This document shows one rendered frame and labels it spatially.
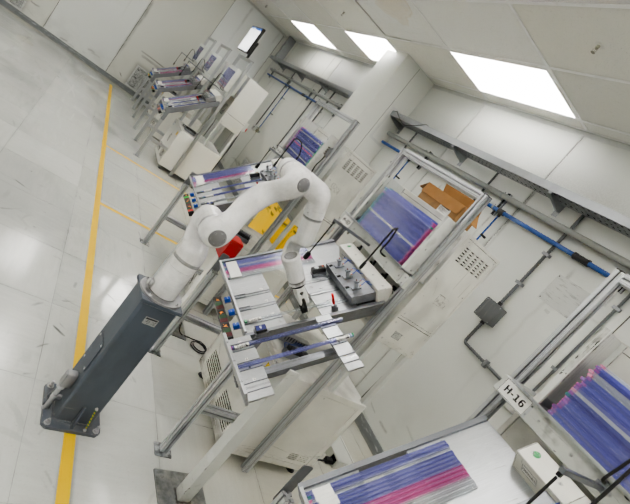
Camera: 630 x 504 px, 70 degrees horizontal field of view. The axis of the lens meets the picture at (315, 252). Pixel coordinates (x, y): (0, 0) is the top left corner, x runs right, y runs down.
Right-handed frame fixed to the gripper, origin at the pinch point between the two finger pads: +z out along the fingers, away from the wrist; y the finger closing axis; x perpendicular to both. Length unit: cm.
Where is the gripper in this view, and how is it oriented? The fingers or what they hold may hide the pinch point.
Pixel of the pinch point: (303, 307)
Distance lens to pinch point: 223.6
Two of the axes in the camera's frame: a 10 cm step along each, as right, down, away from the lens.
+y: -3.4, -4.7, 8.1
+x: -9.2, 3.3, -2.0
